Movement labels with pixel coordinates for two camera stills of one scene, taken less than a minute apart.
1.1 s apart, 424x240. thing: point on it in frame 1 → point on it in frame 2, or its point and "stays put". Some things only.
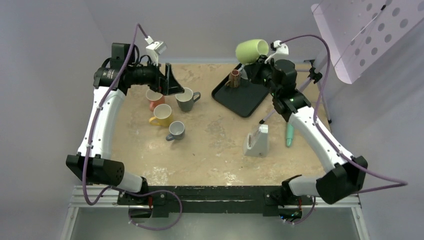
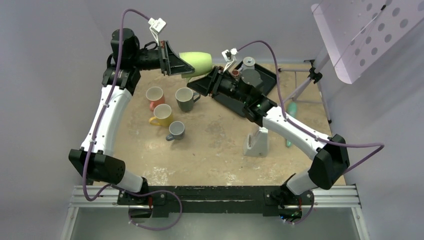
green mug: [247, 52] → [201, 62]
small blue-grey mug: [177, 129] stays put
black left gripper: [166, 84] → [172, 64]
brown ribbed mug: [234, 80] stays put
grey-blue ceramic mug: [185, 100] stays put
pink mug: [155, 98] stays put
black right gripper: [253, 70] → [203, 85]
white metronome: [256, 144] stays put
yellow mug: [163, 115] stays put
